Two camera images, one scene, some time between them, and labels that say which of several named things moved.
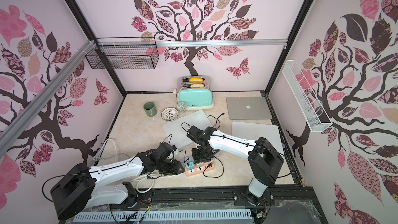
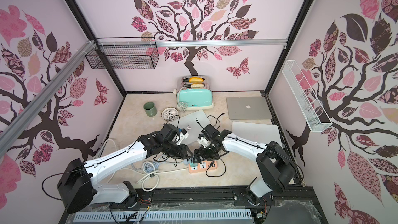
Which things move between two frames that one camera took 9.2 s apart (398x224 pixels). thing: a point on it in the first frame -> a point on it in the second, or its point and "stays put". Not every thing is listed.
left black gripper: (174, 170) -> (181, 154)
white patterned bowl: (169, 113) stays put
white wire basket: (315, 115) stays put
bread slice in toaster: (196, 80) stays put
